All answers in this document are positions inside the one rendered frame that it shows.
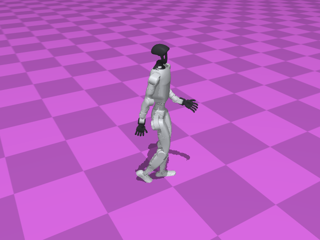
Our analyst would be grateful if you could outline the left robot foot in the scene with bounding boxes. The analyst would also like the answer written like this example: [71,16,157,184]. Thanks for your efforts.
[155,170,176,177]

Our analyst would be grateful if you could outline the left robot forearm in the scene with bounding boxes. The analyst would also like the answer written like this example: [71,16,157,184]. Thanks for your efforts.
[169,89,183,104]

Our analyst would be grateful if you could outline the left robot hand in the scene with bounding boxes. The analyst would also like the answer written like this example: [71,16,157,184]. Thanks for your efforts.
[180,97,198,113]

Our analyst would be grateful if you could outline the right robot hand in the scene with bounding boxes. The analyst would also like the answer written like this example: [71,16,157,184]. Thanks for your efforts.
[135,118,148,137]

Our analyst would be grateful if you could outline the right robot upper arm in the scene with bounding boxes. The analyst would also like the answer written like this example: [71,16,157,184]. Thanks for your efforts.
[144,72,161,106]

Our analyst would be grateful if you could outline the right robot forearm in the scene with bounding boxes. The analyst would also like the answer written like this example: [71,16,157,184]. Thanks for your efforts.
[139,98,150,124]

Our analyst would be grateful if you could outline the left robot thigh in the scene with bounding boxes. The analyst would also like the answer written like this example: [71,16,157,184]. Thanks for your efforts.
[157,108,172,148]

